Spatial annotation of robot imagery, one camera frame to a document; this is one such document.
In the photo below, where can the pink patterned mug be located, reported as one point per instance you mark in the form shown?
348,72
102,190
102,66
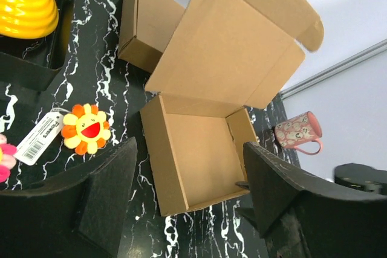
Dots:
299,130

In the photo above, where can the orange yellow ribbed bowl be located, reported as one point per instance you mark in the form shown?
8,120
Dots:
28,19

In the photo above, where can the black wire dish rack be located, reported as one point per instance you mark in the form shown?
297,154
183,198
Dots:
34,63

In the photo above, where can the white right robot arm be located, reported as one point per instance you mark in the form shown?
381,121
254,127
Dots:
361,177

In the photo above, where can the brown cardboard box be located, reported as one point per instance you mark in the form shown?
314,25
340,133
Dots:
146,29
224,56

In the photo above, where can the pink sunflower plush toy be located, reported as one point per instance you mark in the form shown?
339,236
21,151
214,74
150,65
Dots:
7,159

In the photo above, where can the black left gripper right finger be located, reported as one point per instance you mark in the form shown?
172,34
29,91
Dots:
298,214

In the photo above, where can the orange sunflower plush toy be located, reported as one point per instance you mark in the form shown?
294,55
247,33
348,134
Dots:
85,129

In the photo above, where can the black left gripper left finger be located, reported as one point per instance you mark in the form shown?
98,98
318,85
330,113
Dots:
77,213

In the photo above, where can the closed brown cardboard box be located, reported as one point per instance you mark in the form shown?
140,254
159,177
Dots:
146,29

